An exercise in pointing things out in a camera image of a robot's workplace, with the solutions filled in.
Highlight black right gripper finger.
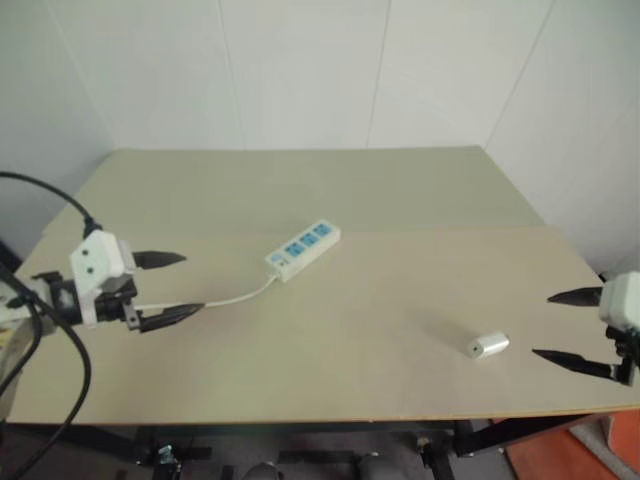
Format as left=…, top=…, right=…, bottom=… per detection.
left=546, top=285, right=604, bottom=308
left=531, top=348, right=622, bottom=385

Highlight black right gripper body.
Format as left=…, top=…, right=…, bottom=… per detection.
left=605, top=324, right=640, bottom=387

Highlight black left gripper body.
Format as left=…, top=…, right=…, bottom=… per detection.
left=94, top=240, right=143, bottom=332

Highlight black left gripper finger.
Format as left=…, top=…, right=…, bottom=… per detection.
left=138, top=302, right=207, bottom=335
left=133, top=250, right=188, bottom=272

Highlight white cylindrical plug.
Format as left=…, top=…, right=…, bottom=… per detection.
left=466, top=330, right=511, bottom=362

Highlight white power strip blue sockets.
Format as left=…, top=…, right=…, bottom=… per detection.
left=263, top=222, right=343, bottom=285

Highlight dark rounded shape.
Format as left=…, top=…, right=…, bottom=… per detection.
left=238, top=461, right=282, bottom=480

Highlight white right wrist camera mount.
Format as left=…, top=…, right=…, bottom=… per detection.
left=598, top=270, right=640, bottom=332

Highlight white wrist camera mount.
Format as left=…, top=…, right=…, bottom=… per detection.
left=598, top=270, right=640, bottom=332
left=68, top=230, right=137, bottom=332

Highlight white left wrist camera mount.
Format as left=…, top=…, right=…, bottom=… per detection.
left=68, top=230, right=137, bottom=332

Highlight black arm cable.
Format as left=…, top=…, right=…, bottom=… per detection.
left=0, top=259, right=93, bottom=479

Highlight white power strip cord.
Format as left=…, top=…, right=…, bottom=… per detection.
left=133, top=276, right=279, bottom=314

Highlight black metal table frame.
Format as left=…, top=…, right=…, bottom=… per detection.
left=0, top=399, right=640, bottom=480

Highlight black camera cable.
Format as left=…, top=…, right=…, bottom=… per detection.
left=0, top=171, right=104, bottom=237

